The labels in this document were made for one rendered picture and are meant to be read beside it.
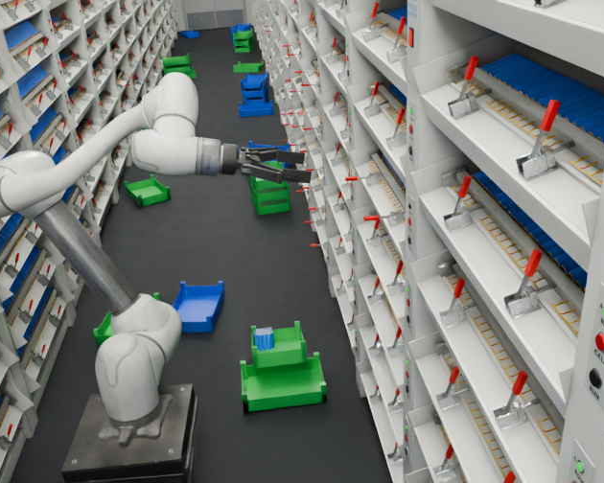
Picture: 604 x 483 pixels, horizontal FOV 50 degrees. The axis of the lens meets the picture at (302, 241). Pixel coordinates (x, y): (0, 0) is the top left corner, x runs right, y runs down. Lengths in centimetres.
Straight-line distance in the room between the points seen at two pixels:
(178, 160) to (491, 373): 86
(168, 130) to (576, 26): 109
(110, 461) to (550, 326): 138
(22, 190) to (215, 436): 107
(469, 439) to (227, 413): 130
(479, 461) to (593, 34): 80
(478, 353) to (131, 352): 105
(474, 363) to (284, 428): 129
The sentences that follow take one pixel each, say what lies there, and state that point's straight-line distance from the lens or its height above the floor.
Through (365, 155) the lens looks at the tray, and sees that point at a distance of 197.
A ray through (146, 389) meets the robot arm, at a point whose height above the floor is 40.
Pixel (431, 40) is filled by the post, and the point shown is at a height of 137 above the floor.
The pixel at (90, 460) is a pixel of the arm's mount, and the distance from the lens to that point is 200.
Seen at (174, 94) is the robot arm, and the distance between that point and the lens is 166.
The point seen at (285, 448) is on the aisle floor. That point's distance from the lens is 227.
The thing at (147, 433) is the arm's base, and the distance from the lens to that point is 199.
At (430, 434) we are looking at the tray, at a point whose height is 51.
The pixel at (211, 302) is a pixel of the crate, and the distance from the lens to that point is 305.
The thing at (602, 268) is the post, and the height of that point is 127.
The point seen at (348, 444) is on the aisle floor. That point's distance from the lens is 227.
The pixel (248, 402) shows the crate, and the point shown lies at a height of 4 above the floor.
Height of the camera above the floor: 158
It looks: 27 degrees down
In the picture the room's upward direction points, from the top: 4 degrees counter-clockwise
